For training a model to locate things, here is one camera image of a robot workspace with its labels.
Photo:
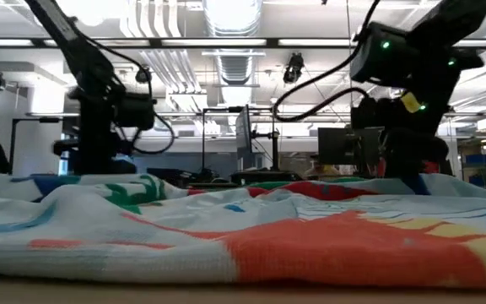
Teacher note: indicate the dinosaur print towel green back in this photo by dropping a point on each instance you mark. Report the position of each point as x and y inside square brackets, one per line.
[226, 219]

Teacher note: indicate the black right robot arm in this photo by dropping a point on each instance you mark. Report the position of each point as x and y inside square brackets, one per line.
[445, 25]

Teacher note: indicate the glass window panes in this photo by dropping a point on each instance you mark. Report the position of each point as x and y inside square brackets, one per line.
[63, 164]

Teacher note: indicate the wide black monitor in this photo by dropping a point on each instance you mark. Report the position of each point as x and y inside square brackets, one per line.
[336, 145]

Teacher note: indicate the black tabletop equipment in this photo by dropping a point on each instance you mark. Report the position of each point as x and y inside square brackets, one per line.
[171, 175]

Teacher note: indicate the long ceiling light bar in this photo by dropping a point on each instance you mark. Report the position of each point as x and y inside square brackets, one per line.
[154, 42]

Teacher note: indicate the black rolling monitor stand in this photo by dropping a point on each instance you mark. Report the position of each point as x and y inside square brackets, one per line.
[275, 152]

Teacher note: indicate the black post frame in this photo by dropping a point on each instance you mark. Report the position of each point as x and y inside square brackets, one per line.
[49, 120]

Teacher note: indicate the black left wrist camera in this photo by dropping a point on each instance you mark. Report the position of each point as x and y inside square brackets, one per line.
[135, 110]

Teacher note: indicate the thin black metal frame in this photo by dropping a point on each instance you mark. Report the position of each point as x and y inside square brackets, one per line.
[203, 143]

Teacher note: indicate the silver corrugated ventilation duct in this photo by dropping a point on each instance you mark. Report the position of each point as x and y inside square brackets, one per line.
[234, 67]

